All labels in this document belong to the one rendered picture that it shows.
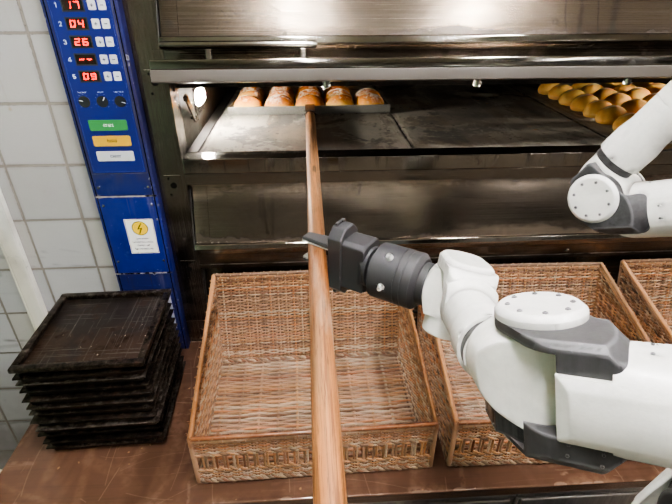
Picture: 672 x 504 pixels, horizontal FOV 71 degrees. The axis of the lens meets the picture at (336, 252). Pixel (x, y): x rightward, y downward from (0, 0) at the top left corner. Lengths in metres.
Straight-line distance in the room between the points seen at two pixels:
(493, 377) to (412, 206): 0.93
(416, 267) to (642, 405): 0.37
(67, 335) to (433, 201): 0.99
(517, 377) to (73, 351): 1.01
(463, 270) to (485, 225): 0.80
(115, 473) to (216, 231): 0.64
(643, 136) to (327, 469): 0.66
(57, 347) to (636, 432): 1.14
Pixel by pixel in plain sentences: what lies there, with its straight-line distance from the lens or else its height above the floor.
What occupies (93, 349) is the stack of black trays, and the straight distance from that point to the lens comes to 1.23.
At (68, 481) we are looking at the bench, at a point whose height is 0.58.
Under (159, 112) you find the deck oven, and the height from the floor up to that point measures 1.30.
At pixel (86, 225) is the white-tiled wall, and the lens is 1.46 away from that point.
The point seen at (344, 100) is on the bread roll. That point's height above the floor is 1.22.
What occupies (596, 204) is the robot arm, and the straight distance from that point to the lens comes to 0.85.
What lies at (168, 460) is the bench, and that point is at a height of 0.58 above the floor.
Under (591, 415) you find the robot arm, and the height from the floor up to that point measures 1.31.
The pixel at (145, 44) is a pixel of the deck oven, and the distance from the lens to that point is 1.25.
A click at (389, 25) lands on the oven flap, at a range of 1.19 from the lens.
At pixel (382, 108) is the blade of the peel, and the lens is 1.70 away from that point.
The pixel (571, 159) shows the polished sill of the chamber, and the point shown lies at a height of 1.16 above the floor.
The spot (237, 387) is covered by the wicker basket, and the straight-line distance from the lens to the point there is 1.41.
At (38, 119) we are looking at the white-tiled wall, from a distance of 1.39.
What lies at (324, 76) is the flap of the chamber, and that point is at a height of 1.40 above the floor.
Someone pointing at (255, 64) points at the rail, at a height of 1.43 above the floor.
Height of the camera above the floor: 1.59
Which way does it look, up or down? 30 degrees down
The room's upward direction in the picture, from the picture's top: straight up
